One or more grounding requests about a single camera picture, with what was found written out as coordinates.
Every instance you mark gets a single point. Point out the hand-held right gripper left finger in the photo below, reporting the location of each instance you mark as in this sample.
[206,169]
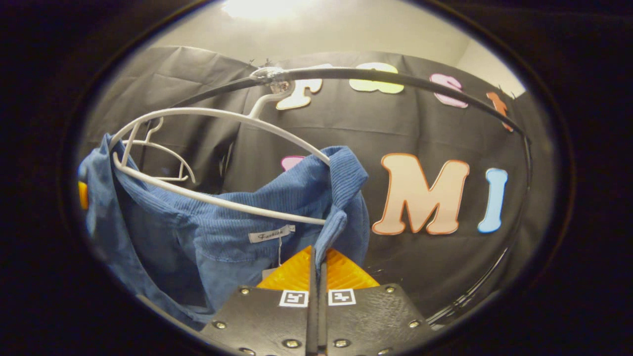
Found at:
[267,321]

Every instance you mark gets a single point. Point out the black clothes rack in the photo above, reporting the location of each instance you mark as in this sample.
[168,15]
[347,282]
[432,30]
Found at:
[371,73]

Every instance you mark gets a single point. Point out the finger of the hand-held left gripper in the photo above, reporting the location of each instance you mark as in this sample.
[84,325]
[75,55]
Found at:
[83,195]

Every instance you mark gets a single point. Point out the white clothes hanger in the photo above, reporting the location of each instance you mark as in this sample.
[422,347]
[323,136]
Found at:
[158,145]
[198,111]

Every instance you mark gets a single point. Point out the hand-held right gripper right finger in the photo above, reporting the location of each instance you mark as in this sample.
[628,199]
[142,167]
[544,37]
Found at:
[371,321]

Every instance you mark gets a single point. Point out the black backdrop cloth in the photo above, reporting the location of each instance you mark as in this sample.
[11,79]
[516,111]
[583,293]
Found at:
[346,128]

